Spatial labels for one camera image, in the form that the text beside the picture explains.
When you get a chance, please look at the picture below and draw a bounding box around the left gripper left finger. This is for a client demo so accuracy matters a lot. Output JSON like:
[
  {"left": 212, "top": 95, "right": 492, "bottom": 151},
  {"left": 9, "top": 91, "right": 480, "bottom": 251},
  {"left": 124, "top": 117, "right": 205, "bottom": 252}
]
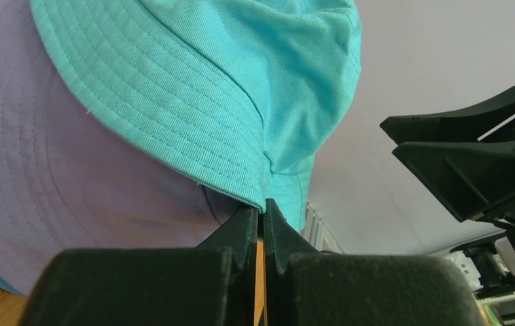
[{"left": 20, "top": 206, "right": 258, "bottom": 325}]

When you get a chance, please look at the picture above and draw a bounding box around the purple bucket hat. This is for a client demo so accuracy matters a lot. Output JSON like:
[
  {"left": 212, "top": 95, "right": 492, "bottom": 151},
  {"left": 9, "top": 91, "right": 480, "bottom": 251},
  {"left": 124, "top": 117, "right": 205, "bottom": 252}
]
[{"left": 0, "top": 1, "right": 239, "bottom": 296}]

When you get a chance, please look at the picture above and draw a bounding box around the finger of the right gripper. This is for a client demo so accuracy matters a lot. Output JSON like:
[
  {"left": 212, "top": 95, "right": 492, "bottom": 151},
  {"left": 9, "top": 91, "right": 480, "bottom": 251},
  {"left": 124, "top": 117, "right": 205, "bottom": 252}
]
[
  {"left": 393, "top": 141, "right": 515, "bottom": 221},
  {"left": 380, "top": 86, "right": 515, "bottom": 145}
]

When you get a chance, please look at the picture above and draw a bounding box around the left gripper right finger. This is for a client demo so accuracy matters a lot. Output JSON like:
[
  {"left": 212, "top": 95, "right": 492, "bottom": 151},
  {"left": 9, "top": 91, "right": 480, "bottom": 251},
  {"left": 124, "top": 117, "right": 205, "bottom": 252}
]
[{"left": 262, "top": 199, "right": 486, "bottom": 325}]

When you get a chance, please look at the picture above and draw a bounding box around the teal hat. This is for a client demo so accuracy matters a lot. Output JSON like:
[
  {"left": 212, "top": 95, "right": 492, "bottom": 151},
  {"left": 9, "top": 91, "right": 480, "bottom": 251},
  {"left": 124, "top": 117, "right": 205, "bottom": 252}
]
[{"left": 30, "top": 1, "right": 362, "bottom": 231}]

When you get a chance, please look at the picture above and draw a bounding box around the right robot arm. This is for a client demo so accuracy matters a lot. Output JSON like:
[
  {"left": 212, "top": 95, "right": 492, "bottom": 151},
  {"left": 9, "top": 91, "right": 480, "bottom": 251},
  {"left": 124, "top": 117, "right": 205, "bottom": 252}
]
[{"left": 380, "top": 86, "right": 515, "bottom": 298}]

